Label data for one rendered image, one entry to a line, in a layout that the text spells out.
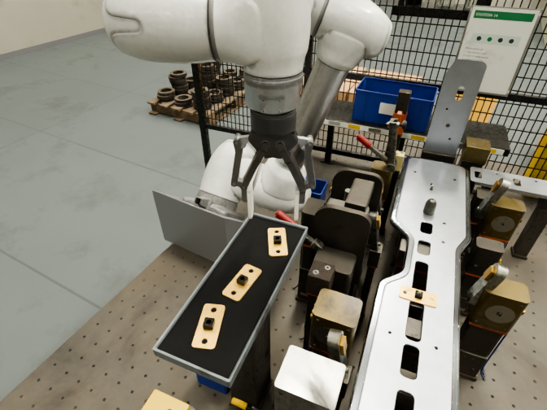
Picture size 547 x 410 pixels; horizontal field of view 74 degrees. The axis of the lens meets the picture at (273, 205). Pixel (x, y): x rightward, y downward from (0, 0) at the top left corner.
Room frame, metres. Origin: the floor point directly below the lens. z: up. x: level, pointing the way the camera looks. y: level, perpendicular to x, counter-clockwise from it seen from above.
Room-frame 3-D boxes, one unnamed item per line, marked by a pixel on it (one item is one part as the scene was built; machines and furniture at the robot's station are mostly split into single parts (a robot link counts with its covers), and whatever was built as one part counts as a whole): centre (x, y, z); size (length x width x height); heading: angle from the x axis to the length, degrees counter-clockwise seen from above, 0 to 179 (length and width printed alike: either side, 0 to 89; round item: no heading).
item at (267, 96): (0.55, 0.00, 1.49); 0.09 x 0.09 x 0.06
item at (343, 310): (0.45, -0.12, 0.89); 0.12 x 0.08 x 0.38; 68
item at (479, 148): (1.17, -0.74, 0.88); 0.08 x 0.08 x 0.36; 68
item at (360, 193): (0.71, -0.19, 0.94); 0.18 x 0.13 x 0.49; 158
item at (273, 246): (0.55, -0.01, 1.17); 0.08 x 0.04 x 0.01; 3
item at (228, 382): (0.45, 0.06, 1.16); 0.37 x 0.14 x 0.02; 158
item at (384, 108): (1.44, -0.50, 1.09); 0.30 x 0.17 x 0.13; 65
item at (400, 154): (1.09, -0.43, 0.88); 0.04 x 0.04 x 0.37; 68
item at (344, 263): (0.58, -0.13, 0.89); 0.12 x 0.07 x 0.38; 68
